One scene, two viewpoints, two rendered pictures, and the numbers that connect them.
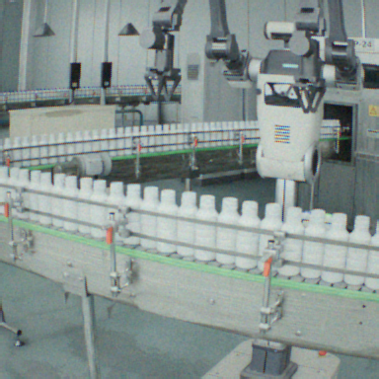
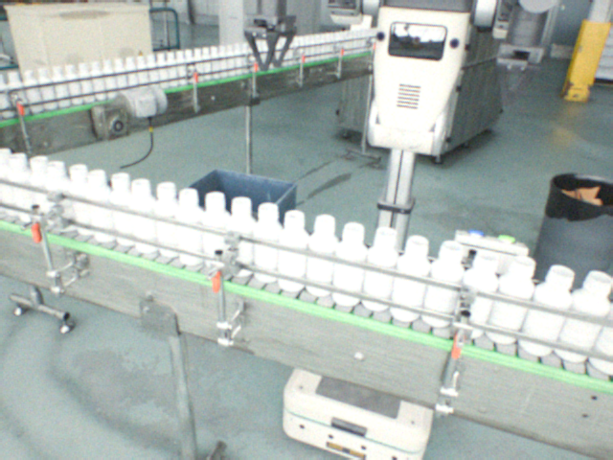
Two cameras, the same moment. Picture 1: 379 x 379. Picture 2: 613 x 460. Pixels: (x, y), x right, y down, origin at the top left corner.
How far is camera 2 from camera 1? 66 cm
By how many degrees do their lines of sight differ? 21
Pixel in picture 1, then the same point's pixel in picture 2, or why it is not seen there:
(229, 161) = (289, 83)
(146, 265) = (266, 308)
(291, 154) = (418, 123)
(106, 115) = (139, 18)
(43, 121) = (59, 25)
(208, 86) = not seen: outside the picture
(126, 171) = (183, 104)
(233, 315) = (388, 377)
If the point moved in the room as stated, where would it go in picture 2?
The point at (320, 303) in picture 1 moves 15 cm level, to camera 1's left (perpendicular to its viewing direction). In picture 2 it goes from (521, 382) to (443, 391)
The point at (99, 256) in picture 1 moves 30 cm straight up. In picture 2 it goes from (195, 291) to (184, 161)
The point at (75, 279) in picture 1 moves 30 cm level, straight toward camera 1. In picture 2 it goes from (160, 316) to (183, 416)
